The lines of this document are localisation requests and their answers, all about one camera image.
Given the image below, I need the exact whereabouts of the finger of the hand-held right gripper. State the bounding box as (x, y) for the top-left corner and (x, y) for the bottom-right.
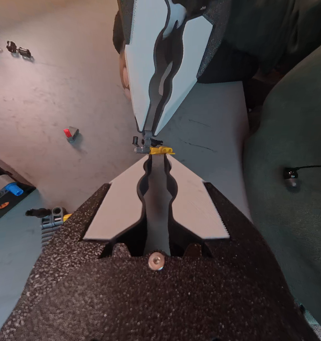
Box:
(153, 15), (214, 136)
(123, 0), (169, 134)

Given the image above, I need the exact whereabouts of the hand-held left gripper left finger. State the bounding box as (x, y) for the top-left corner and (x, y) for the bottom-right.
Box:
(82, 156), (153, 255)

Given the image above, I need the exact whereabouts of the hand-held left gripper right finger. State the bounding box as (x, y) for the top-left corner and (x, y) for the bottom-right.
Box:
(165, 156), (230, 253)

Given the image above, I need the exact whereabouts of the small yellow lego subassembly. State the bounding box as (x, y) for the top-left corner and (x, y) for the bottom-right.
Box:
(132, 133), (176, 156)

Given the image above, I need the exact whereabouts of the yellow black lego model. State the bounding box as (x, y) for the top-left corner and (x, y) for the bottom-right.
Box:
(0, 157), (36, 227)

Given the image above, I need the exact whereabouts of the pile of small lego pins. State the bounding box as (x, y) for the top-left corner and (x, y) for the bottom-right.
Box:
(0, 40), (32, 59)

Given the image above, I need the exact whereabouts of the person's right hand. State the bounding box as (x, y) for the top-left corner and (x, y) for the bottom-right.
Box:
(113, 11), (133, 102)

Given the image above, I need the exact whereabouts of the person's green sweatshirt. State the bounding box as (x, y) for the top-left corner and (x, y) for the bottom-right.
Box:
(243, 37), (321, 320)

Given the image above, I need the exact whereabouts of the black cord toggle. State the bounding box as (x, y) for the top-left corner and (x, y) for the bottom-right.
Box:
(284, 167), (300, 187)

